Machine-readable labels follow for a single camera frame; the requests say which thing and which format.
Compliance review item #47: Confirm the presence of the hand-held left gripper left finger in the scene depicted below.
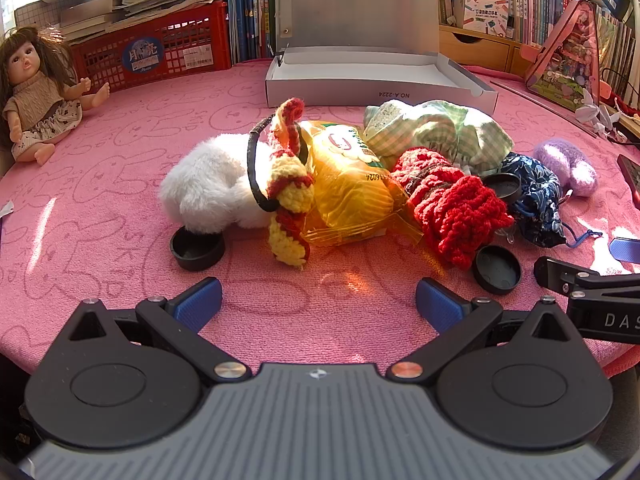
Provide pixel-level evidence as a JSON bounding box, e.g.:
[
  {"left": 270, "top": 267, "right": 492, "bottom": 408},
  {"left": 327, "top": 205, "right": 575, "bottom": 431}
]
[{"left": 65, "top": 277, "right": 252, "bottom": 385}]

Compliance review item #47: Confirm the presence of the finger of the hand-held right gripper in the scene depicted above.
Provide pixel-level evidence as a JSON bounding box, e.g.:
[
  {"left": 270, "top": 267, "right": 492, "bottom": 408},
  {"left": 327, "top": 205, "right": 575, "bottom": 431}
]
[
  {"left": 533, "top": 256, "right": 640, "bottom": 302},
  {"left": 610, "top": 237, "right": 640, "bottom": 263}
]

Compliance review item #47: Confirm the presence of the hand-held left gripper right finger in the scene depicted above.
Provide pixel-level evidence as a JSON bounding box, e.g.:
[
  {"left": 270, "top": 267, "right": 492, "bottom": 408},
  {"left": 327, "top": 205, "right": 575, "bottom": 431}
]
[{"left": 387, "top": 277, "right": 576, "bottom": 385}]

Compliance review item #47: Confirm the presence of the black round lid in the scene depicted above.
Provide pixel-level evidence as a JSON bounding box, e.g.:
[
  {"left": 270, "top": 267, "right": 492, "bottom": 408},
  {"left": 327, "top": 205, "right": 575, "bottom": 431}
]
[
  {"left": 472, "top": 245, "right": 522, "bottom": 295},
  {"left": 170, "top": 226, "right": 226, "bottom": 272},
  {"left": 482, "top": 172, "right": 523, "bottom": 204}
]

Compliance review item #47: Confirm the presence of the blue floral drawstring pouch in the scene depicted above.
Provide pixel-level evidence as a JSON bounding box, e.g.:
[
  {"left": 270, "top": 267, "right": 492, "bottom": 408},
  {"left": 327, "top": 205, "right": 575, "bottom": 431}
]
[{"left": 500, "top": 152, "right": 603, "bottom": 250}]

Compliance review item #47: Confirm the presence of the red knitted pouch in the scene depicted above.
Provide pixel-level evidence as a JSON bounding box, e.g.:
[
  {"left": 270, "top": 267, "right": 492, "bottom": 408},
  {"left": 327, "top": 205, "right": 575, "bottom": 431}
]
[{"left": 390, "top": 146, "right": 516, "bottom": 271}]

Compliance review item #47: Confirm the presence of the purple fluffy plush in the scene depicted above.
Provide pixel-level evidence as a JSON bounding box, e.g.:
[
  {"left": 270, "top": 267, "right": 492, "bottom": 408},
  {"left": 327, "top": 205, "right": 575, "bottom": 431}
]
[{"left": 532, "top": 139, "right": 599, "bottom": 197}]

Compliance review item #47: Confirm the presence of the white fluffy plush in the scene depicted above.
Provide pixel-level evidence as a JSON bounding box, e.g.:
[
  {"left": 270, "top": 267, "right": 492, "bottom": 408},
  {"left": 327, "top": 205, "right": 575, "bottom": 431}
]
[{"left": 160, "top": 132, "right": 281, "bottom": 235}]

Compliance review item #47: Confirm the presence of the yellow plastic snack bag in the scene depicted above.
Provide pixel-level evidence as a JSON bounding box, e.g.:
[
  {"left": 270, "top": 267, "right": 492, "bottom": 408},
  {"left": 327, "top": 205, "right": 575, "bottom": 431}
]
[{"left": 295, "top": 120, "right": 426, "bottom": 248}]

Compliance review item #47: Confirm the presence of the red yellow crochet toy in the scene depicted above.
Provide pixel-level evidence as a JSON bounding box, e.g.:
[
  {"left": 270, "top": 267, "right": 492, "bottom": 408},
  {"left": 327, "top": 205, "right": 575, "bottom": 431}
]
[{"left": 265, "top": 98, "right": 316, "bottom": 268}]

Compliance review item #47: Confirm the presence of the green checked cloth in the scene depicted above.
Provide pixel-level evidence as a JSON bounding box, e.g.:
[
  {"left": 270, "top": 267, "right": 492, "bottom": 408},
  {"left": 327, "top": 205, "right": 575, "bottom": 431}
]
[{"left": 362, "top": 99, "right": 516, "bottom": 176}]

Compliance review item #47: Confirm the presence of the silver cardboard box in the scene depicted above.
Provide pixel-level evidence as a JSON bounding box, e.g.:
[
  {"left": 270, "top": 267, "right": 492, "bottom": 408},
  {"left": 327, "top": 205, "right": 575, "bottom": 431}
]
[{"left": 265, "top": 0, "right": 499, "bottom": 115}]

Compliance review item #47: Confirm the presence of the black flat device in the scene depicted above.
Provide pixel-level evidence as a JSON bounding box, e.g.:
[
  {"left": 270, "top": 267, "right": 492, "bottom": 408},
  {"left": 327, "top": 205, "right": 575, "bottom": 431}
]
[{"left": 617, "top": 155, "right": 640, "bottom": 208}]

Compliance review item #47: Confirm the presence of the black hair band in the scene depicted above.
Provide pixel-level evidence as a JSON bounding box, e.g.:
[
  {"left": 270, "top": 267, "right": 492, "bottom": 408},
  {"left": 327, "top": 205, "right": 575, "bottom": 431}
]
[{"left": 246, "top": 115, "right": 282, "bottom": 212}]

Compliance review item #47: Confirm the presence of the white paper crane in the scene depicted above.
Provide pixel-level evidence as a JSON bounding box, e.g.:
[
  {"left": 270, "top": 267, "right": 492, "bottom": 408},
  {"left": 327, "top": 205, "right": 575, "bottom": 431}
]
[{"left": 575, "top": 91, "right": 626, "bottom": 136}]

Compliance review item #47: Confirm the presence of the thin metal rod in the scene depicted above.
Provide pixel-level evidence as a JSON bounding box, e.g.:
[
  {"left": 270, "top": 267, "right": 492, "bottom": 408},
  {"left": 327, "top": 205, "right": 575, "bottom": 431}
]
[{"left": 490, "top": 80, "right": 598, "bottom": 138}]

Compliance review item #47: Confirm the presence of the pink rabbit print towel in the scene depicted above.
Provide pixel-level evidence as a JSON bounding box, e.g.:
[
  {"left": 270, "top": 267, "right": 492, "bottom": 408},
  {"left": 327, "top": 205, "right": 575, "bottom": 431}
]
[{"left": 0, "top": 57, "right": 640, "bottom": 381}]

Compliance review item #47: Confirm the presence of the pink triangular printed case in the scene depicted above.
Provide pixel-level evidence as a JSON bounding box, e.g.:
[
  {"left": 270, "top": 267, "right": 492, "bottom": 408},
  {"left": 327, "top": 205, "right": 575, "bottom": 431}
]
[{"left": 525, "top": 0, "right": 603, "bottom": 113}]

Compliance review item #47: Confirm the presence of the wooden drawer organizer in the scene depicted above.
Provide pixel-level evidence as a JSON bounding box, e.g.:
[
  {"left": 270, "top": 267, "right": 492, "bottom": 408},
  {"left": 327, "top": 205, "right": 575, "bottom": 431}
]
[{"left": 439, "top": 24, "right": 543, "bottom": 75}]

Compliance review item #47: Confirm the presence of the brown-haired baby doll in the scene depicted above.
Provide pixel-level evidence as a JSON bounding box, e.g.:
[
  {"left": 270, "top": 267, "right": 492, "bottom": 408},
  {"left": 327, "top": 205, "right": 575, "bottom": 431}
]
[{"left": 0, "top": 27, "right": 111, "bottom": 163}]

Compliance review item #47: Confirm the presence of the row of colourful books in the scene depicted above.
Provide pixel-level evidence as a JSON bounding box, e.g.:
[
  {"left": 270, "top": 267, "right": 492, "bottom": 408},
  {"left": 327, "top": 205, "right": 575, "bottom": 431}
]
[{"left": 415, "top": 0, "right": 640, "bottom": 46}]

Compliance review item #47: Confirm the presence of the red plastic crate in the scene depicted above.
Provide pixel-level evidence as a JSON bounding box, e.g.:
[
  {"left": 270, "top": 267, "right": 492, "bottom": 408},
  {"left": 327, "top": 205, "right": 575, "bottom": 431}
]
[{"left": 70, "top": 2, "right": 233, "bottom": 93}]

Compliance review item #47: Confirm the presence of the white pencil print box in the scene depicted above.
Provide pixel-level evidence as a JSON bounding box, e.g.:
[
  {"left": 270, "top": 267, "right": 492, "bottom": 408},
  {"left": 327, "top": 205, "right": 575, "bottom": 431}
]
[{"left": 462, "top": 0, "right": 511, "bottom": 36}]

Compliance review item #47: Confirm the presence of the row of blue books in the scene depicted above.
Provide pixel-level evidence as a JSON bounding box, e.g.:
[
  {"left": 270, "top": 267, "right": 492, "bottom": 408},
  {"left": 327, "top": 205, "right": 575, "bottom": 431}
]
[{"left": 225, "top": 0, "right": 276, "bottom": 63}]

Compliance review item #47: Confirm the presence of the white grid board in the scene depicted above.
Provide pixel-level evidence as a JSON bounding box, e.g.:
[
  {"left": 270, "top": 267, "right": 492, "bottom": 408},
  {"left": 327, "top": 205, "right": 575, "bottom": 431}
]
[{"left": 15, "top": 0, "right": 68, "bottom": 36}]

